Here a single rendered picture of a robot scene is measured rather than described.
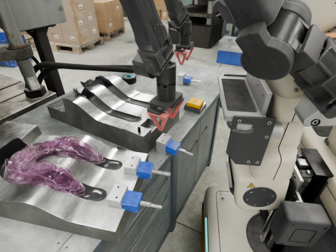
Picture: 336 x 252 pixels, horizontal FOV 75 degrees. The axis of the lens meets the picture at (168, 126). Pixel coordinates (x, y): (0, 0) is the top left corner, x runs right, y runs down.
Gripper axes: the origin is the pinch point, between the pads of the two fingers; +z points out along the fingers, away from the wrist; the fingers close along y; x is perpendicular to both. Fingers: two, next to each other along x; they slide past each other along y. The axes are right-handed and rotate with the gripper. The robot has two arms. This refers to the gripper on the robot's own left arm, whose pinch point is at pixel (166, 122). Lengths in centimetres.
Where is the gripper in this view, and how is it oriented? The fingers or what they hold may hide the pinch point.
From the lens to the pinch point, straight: 71.5
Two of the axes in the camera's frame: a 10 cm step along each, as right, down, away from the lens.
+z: 0.0, 8.1, 5.9
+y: -4.9, 5.2, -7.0
